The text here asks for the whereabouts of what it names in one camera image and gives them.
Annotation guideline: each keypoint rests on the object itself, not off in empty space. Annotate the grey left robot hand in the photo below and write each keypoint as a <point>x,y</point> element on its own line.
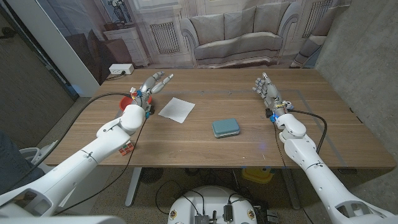
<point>148,87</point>

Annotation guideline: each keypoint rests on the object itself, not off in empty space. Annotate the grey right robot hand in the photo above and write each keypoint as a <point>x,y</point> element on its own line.
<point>270,92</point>

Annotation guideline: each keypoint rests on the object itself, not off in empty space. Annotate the white paper towel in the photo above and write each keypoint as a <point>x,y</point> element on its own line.
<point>178,109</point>

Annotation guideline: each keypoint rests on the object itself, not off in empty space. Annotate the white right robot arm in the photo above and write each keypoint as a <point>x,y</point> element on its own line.
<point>320,174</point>

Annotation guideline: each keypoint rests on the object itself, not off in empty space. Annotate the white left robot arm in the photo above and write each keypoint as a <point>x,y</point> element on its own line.
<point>77,161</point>

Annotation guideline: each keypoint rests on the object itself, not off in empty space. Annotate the red bowl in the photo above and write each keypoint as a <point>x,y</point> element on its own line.
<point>124,102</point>

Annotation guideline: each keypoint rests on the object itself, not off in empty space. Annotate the teal soap box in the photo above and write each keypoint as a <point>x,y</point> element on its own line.
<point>226,127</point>

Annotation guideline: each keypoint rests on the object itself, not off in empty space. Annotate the white power strip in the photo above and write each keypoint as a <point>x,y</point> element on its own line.
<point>121,68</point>

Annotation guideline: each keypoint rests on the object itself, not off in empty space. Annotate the rubik's cube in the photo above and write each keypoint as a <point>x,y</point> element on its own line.
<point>126,148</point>

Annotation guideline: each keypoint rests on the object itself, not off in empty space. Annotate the printed living room backdrop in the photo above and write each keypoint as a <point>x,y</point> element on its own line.
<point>236,31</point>

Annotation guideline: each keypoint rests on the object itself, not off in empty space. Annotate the yellow object under table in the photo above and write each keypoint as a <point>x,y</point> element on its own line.
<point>257,175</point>

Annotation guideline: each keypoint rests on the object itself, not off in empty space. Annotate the black round floor fan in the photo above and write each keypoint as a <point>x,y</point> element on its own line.
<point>151,175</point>

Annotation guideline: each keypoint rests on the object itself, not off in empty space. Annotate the white upright panel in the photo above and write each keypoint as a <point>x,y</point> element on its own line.
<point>56,46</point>

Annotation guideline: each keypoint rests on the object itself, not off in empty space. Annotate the grey table leg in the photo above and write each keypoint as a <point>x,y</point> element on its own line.
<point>292,193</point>

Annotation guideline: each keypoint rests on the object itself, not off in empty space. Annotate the white table leg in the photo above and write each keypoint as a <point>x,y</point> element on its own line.
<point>133,189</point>

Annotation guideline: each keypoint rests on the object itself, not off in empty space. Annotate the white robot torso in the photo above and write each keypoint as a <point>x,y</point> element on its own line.
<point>211,199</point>

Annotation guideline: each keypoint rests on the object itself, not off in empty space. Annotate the white plastic chair base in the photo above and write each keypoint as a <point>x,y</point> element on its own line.
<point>31,153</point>

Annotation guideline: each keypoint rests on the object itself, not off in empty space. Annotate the person in blue jeans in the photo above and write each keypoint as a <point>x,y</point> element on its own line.
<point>12,158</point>

